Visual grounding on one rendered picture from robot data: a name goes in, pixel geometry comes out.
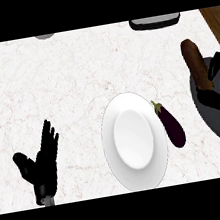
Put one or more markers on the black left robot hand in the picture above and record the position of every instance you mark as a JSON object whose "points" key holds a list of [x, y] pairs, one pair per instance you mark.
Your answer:
{"points": [[44, 168]]}

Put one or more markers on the dark purple eggplant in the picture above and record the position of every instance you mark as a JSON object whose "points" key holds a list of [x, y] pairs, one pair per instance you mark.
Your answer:
{"points": [[172, 127]]}

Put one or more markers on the white round plate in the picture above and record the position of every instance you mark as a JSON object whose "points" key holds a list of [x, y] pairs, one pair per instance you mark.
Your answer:
{"points": [[134, 141]]}

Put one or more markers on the black and grey appliance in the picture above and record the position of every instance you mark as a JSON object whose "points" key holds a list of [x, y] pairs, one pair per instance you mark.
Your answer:
{"points": [[154, 21]]}

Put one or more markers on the grey rounded object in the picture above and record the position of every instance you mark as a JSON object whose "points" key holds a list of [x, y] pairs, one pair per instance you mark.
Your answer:
{"points": [[45, 36]]}

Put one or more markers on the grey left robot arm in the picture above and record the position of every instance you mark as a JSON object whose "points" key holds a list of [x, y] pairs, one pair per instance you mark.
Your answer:
{"points": [[48, 200]]}

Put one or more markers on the brown sweet potato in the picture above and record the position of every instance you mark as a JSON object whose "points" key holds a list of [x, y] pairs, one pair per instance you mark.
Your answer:
{"points": [[196, 65]]}

